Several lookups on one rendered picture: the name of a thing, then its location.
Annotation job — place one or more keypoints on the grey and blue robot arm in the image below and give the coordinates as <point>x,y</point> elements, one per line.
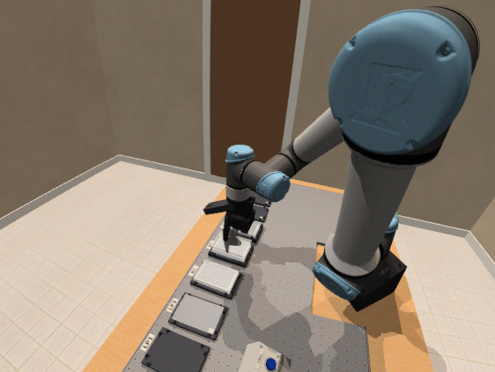
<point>394,87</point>

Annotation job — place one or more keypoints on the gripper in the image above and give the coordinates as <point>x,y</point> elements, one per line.
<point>243,213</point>

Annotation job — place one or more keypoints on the clear plastic lid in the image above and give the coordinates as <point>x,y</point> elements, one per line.
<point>198,314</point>

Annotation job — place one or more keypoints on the beige operator button panel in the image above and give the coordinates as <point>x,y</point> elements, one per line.
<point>260,358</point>

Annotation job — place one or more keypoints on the black l-shaped nest locator rail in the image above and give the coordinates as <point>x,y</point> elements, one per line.
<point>232,261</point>

